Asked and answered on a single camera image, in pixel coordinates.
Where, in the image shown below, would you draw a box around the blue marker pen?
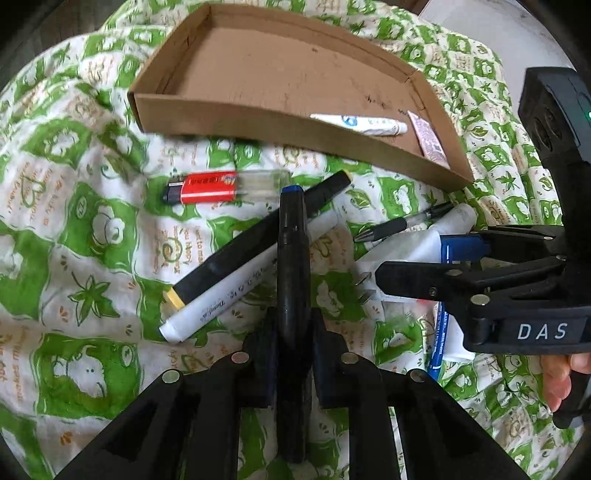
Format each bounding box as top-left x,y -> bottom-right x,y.
427,248 -> 452,381

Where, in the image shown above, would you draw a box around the white red tube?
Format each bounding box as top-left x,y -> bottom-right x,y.
417,203 -> 477,239

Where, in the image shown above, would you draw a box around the white charger adapter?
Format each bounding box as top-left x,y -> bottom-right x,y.
353,231 -> 442,305

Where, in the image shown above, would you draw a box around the black gel pen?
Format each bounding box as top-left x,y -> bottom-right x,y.
353,202 -> 454,243

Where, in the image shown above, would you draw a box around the black blue-capped marker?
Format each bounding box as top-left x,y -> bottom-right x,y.
276,185 -> 311,463

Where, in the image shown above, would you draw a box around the white marker pen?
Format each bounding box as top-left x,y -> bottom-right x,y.
157,210 -> 341,345

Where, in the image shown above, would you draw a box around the pink white cream tube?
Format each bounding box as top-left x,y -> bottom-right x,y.
407,111 -> 450,169

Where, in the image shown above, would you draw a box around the black marker yellow ends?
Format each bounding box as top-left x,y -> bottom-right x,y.
163,170 -> 352,310

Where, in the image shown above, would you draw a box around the white blue ointment tube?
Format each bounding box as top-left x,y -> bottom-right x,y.
311,113 -> 408,136

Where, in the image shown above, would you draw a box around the person right hand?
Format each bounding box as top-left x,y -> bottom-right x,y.
540,353 -> 591,412

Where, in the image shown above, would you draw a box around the green white patterned blanket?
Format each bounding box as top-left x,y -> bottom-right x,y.
1,1 -> 583,479

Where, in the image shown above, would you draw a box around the brown cardboard tray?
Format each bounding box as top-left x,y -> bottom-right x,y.
128,4 -> 473,192

